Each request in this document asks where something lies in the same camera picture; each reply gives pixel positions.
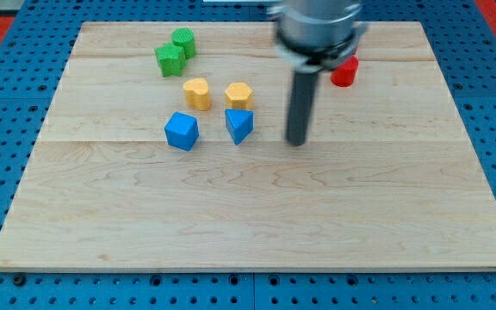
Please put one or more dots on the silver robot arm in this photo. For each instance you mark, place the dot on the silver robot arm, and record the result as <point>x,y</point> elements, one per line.
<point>317,35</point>

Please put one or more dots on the blue triangular block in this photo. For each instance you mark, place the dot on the blue triangular block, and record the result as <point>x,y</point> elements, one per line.
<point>239,124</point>

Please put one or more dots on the yellow hexagon block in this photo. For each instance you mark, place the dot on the yellow hexagon block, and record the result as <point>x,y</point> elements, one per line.
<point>239,96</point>

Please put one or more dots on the blue cube block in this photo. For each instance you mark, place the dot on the blue cube block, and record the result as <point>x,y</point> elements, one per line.
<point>181,131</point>

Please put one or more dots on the yellow heart block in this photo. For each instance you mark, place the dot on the yellow heart block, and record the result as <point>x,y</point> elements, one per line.
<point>197,94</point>

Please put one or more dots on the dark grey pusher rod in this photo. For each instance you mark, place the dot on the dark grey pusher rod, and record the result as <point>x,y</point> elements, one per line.
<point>300,106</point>

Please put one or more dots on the green star block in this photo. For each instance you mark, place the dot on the green star block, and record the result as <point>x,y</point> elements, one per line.
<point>171,59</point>

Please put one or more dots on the red block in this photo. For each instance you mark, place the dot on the red block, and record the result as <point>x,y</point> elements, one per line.
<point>344,75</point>

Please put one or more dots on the green cylinder block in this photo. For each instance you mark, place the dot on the green cylinder block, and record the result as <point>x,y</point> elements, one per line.
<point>185,38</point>

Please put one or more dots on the light wooden board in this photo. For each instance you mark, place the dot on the light wooden board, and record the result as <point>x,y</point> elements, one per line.
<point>387,181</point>

